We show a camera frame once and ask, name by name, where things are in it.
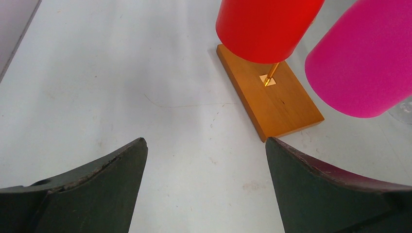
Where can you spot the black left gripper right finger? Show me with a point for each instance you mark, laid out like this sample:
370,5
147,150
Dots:
316,197

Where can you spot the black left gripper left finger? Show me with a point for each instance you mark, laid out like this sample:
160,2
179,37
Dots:
97,197

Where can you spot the pink wine glass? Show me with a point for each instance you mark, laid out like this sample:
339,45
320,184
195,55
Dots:
362,67

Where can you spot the red wine glass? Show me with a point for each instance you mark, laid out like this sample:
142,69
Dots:
264,31

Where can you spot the clear wine glass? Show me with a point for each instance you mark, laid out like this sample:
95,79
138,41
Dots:
402,112

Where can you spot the gold rack wooden base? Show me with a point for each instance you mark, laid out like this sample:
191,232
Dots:
276,110

